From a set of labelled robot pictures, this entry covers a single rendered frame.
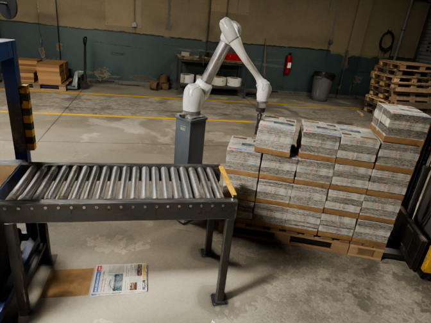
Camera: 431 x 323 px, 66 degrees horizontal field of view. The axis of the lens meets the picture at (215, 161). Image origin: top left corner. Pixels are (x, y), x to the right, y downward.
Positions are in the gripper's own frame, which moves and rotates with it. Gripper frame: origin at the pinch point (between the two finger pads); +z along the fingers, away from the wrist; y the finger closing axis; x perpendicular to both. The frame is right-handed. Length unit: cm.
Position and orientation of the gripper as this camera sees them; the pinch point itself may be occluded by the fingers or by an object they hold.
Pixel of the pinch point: (256, 130)
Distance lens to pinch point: 284.5
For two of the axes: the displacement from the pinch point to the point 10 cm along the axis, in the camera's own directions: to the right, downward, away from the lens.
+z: -1.2, 9.1, 3.9
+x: -9.8, -1.7, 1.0
